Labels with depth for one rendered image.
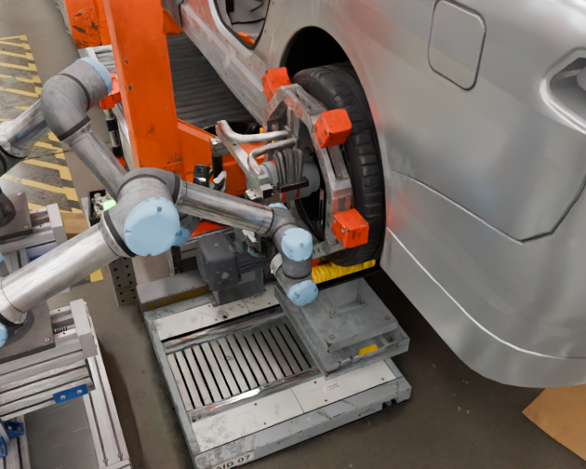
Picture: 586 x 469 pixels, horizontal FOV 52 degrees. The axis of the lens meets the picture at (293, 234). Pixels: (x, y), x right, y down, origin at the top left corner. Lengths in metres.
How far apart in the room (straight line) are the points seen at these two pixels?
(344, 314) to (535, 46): 1.48
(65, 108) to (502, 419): 1.82
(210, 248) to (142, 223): 1.16
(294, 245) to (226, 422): 0.97
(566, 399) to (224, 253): 1.42
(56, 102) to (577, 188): 1.18
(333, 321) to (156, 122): 0.99
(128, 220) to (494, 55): 0.77
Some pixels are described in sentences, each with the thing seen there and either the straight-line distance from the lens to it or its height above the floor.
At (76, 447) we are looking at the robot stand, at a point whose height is 0.21.
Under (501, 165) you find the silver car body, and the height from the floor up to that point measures 1.30.
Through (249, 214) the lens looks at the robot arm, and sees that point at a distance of 1.49.
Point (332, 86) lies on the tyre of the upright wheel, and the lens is 1.80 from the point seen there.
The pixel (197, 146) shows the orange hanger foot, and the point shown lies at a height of 0.78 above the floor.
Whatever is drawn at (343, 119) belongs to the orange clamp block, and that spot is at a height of 1.14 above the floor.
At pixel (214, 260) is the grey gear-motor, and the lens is 2.34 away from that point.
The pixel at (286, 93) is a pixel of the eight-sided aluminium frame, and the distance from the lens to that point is 1.88.
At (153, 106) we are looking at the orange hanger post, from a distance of 2.17.
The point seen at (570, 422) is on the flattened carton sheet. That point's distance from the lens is 2.52.
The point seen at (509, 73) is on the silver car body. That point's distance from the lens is 1.18.
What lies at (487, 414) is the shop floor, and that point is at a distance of 2.45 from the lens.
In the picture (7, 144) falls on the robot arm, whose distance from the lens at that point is 1.96.
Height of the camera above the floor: 1.90
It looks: 38 degrees down
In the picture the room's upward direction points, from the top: straight up
